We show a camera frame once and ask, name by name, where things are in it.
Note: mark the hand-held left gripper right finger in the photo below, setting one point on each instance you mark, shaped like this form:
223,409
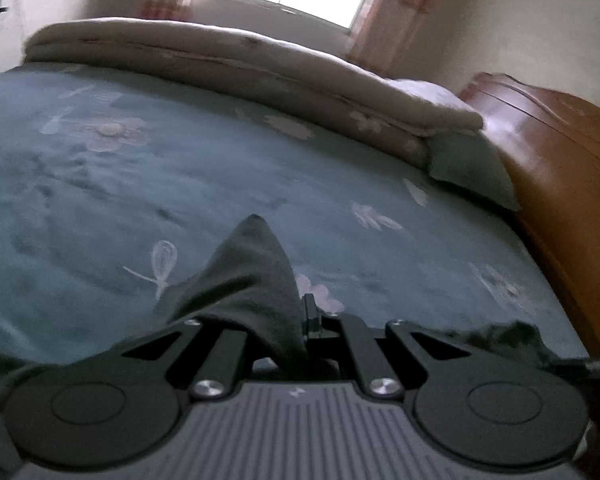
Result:
311,325

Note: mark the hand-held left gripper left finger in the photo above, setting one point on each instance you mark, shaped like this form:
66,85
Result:
220,360

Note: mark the dark green pants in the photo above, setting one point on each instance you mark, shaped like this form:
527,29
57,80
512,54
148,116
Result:
250,280

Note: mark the teal floral bed sheet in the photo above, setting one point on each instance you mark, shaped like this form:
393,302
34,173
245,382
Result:
180,185

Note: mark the wooden bed headboard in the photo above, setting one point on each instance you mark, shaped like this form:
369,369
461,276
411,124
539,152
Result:
570,185

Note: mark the green pillow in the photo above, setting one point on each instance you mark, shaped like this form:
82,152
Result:
470,170

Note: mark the white fluffy blanket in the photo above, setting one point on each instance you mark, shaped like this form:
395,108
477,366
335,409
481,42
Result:
435,102

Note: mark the beige folded quilt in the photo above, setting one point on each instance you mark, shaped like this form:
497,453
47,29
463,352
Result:
205,60

